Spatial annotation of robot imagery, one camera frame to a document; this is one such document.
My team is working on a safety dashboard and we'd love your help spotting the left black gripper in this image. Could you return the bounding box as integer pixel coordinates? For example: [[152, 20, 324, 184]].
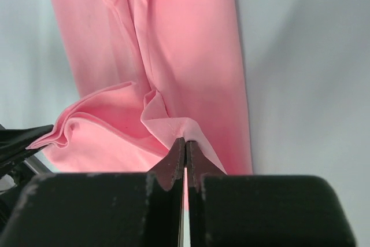
[[1, 125, 54, 224]]

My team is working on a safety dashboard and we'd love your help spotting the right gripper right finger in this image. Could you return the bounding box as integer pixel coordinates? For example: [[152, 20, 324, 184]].
[[186, 141, 356, 246]]

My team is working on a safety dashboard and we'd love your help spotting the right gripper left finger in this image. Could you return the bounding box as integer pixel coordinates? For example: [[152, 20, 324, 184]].
[[1, 138, 185, 246]]

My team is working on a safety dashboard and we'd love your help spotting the pink t shirt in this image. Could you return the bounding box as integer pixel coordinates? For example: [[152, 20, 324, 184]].
[[30, 0, 252, 175]]

